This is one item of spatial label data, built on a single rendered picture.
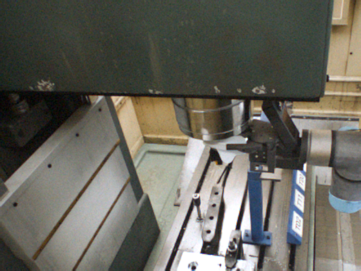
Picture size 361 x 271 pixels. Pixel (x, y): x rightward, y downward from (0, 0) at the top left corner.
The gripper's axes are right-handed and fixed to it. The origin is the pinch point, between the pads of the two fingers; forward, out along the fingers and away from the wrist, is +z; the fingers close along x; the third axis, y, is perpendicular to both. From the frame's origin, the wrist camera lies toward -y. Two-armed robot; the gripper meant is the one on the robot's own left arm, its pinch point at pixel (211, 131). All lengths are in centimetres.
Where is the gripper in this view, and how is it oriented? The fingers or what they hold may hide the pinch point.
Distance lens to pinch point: 72.8
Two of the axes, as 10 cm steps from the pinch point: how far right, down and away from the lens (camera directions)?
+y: 0.8, 7.7, 6.3
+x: 2.3, -6.3, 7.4
